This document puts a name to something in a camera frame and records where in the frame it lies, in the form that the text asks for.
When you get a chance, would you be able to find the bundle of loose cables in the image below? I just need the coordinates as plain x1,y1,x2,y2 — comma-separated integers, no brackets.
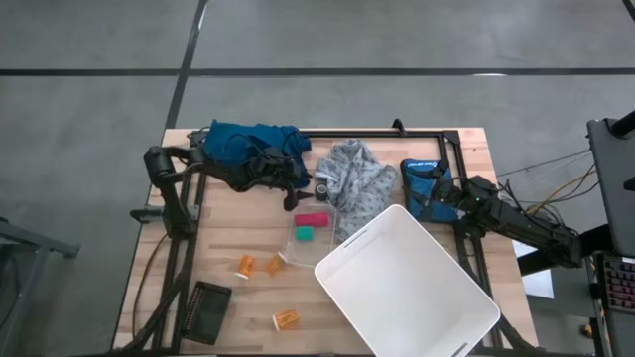
495,148,597,235

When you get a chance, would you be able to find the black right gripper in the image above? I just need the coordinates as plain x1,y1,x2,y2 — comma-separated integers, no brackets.
407,158,471,220

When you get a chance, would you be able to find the orange pill bottle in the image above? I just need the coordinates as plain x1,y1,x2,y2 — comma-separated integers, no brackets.
265,251,289,277
236,253,257,281
271,308,302,332

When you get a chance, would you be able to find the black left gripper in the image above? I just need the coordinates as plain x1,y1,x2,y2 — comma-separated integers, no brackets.
245,153,316,213

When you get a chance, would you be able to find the black metal rig frame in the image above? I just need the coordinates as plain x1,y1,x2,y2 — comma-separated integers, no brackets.
111,118,543,357

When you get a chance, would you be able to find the grey metal cart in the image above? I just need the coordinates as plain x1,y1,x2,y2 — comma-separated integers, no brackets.
0,215,81,344

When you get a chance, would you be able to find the thin brown cable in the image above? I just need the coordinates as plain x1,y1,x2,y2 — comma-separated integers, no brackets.
130,232,171,339

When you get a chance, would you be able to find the white paper sheet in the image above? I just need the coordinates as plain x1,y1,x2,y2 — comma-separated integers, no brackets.
512,239,556,300

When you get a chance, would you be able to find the blue first aid pouch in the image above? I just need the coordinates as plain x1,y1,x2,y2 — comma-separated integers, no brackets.
400,157,460,224

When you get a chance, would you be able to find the dark blue scrub garment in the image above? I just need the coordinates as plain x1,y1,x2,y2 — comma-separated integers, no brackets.
201,119,314,190

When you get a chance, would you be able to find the backlit keyboard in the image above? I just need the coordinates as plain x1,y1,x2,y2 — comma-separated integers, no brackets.
596,253,635,315

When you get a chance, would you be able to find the clear plastic bin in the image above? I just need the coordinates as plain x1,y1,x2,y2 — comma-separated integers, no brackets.
283,199,339,270

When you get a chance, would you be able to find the red bandage roll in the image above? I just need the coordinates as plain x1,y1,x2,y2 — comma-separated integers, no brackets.
294,211,331,230

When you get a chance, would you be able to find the black bottle tray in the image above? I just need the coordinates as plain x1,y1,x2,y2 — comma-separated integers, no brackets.
179,280,234,347

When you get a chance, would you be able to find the grey patterned hospital gown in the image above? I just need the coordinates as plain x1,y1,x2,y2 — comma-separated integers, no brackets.
314,138,399,244

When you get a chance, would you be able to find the white perforated plastic basket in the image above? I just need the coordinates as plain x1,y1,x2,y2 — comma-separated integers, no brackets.
313,203,502,357

